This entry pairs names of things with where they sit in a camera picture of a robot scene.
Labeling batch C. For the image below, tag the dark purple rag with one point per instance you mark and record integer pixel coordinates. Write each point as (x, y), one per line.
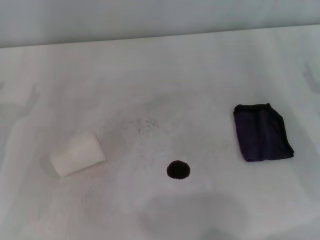
(262, 132)

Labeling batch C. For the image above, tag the black water stain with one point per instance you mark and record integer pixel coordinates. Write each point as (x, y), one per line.
(178, 170)

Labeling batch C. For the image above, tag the white paper cup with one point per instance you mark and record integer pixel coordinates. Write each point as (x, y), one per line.
(77, 155)

